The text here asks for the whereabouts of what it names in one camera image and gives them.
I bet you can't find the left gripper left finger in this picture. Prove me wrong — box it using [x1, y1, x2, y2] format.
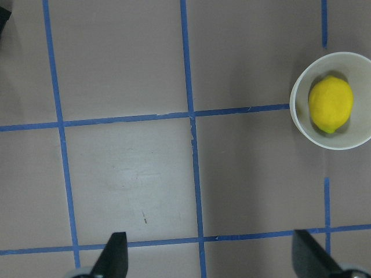
[88, 232, 128, 278]

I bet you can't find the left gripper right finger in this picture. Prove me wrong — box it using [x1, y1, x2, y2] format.
[291, 229, 343, 278]

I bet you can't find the white ceramic bowl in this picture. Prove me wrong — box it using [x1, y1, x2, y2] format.
[289, 52, 370, 150]

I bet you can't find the yellow lemon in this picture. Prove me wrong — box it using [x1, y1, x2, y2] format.
[308, 75, 354, 134]

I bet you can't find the black dish rack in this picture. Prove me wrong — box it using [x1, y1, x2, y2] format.
[0, 7, 12, 35]

